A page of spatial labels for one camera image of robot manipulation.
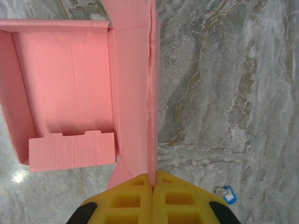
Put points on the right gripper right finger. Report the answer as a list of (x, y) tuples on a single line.
[(160, 205)]

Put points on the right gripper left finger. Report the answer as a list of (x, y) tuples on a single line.
[(146, 205)]

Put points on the blue key tag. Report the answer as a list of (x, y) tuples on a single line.
[(230, 197)]

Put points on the pink paper box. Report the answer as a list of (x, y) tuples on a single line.
[(65, 81)]

